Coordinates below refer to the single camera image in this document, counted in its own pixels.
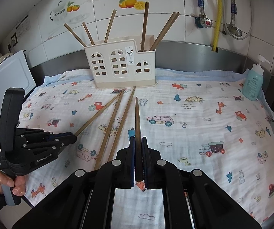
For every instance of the wooden chopstick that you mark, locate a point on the wooden chopstick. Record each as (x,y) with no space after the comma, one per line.
(109,128)
(109,26)
(138,149)
(97,114)

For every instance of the teal soap pump bottle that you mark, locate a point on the teal soap pump bottle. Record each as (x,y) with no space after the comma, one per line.
(254,79)

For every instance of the chopstick in holder far left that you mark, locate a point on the chopstick in holder far left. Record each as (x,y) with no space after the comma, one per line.
(75,35)

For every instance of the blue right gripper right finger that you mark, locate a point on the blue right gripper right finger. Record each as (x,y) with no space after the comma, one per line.
(145,155)

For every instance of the cream plastic utensil holder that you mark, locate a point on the cream plastic utensil holder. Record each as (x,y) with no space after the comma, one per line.
(120,63)

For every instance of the person's left hand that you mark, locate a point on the person's left hand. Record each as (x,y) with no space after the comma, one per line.
(18,185)

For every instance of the light blue towel under mat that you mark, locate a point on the light blue towel under mat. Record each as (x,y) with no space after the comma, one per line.
(161,74)

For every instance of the wooden chopstick pair one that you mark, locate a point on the wooden chopstick pair one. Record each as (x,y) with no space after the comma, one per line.
(143,36)
(124,117)

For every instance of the chopstick in holder pair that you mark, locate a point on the chopstick in holder pair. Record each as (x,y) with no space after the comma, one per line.
(166,32)
(163,32)

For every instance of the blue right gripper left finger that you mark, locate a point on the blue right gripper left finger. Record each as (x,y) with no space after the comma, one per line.
(132,160)

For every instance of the wall power socket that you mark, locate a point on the wall power socket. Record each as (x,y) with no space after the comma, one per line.
(12,43)

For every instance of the white cutting board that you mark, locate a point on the white cutting board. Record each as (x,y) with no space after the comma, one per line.
(15,72)

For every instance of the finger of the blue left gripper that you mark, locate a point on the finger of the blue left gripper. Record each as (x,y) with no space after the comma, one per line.
(60,136)
(59,143)

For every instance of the printed white cloth mat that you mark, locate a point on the printed white cloth mat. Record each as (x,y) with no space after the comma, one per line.
(208,125)

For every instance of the red knob water valve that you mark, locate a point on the red knob water valve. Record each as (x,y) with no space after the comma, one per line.
(203,22)

